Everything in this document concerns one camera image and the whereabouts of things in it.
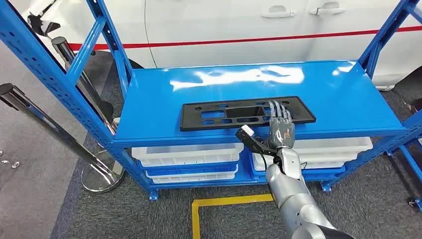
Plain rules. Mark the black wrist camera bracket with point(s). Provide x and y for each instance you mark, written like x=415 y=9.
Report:
x=260 y=145

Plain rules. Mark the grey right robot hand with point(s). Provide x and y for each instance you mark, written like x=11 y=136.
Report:
x=282 y=132

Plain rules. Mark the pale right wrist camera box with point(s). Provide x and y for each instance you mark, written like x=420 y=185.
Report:
x=247 y=130

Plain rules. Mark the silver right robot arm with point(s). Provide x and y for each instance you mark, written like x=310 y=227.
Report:
x=290 y=198

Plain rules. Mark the blue plastic bin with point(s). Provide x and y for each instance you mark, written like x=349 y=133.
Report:
x=323 y=174
x=191 y=170

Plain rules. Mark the long black plastic car part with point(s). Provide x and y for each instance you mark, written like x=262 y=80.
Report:
x=296 y=112

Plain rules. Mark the white car with red stripe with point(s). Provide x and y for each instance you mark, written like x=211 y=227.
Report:
x=230 y=26

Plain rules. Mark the chrome stanchion post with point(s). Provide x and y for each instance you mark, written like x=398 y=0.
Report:
x=82 y=82
x=49 y=125

